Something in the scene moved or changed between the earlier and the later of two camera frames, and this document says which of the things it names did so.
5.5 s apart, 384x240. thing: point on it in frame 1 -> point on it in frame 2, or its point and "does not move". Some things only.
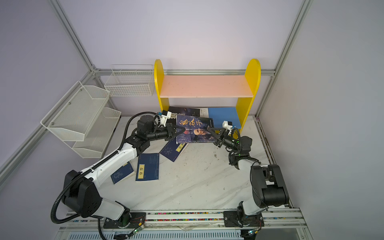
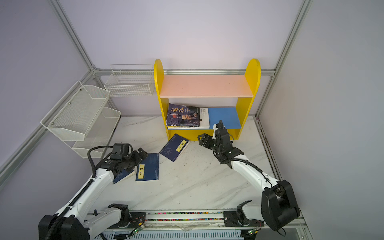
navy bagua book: x=171 y=149 does not move
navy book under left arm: x=123 y=173 does not move
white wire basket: x=130 y=80 does not move
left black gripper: x=170 y=128 -> x=138 y=158
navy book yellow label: x=147 y=168 does not move
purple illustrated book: x=196 y=129 -> x=185 y=116
